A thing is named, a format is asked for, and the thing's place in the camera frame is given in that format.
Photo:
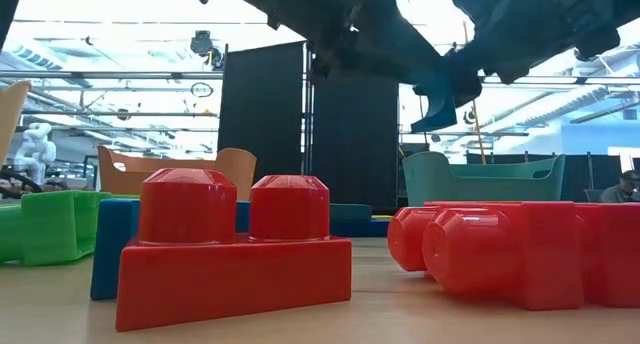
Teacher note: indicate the person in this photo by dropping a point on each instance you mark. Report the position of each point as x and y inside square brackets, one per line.
[622, 186]

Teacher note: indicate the grey overhead pipe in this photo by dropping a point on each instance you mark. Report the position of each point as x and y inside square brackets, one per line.
[100, 74]

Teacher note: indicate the yellow plastic bin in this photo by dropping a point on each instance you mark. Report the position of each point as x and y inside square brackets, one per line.
[10, 114]

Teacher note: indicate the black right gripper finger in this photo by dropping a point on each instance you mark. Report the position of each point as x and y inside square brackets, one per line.
[462, 79]

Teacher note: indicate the blue wooden arch block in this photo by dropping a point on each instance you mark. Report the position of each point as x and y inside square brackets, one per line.
[112, 249]

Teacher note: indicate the white robot figure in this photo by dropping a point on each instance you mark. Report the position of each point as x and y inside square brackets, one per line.
[35, 149]

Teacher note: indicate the green plastic brick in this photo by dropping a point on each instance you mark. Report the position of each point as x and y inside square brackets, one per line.
[55, 224]

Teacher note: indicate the orange plastic bin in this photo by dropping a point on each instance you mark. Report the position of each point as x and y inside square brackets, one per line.
[125, 176]

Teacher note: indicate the black folding partition screen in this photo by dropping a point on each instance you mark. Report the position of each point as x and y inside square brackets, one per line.
[350, 144]

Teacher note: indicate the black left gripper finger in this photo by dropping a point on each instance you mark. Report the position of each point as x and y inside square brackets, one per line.
[390, 44]

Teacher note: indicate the red two-stud plastic brick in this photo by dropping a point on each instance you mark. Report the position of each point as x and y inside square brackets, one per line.
[225, 284]
[525, 254]
[615, 254]

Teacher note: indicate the teal plastic bin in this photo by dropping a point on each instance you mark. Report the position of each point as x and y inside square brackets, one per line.
[480, 189]

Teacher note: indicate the yellow wooden block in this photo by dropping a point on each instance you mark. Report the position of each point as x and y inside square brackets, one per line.
[382, 217]

